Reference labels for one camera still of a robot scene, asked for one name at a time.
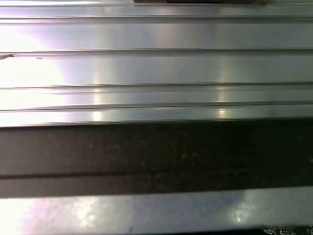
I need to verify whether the black PC case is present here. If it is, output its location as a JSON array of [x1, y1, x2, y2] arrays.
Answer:
[[0, 118, 313, 235]]

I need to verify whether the green motherboard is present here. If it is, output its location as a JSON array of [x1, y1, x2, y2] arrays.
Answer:
[[263, 226, 313, 235]]

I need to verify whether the brown mounting plate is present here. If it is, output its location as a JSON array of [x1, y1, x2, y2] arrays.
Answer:
[[133, 0, 271, 5]]

